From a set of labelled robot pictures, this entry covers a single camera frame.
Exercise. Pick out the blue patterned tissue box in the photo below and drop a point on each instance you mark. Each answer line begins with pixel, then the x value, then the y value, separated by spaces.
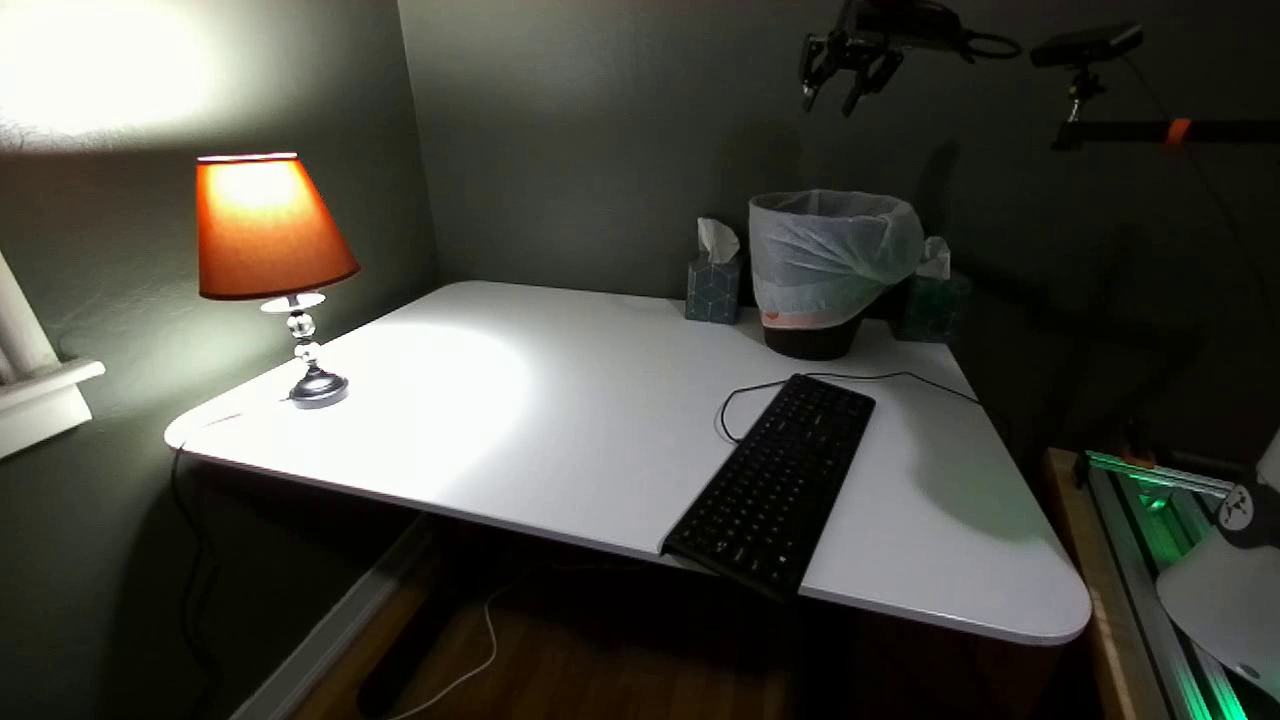
pixel 712 292

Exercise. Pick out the white window sill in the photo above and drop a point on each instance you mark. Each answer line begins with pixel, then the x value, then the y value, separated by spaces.
pixel 40 395

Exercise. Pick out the green tissue box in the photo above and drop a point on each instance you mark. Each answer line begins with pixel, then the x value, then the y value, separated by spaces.
pixel 932 308

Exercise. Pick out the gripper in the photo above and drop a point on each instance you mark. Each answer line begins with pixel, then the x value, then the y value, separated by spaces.
pixel 900 22

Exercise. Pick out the white plastic bin liner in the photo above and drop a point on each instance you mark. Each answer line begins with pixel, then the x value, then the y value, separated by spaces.
pixel 830 250

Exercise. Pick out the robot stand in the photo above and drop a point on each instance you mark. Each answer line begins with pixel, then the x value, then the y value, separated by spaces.
pixel 1125 560

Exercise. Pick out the camera on mount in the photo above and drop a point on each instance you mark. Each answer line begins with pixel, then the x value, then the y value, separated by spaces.
pixel 1085 46

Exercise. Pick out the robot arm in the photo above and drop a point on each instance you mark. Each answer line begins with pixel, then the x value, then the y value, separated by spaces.
pixel 1225 590

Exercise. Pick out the table lamp with orange shade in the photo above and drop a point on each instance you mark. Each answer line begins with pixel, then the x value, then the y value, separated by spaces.
pixel 265 225

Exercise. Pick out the black bin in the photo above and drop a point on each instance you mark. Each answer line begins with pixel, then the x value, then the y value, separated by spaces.
pixel 810 340

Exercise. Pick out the white tissue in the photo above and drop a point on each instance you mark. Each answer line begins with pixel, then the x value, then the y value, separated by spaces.
pixel 935 260
pixel 717 240

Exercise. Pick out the black keyboard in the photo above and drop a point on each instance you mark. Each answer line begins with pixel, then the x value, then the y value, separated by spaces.
pixel 775 480

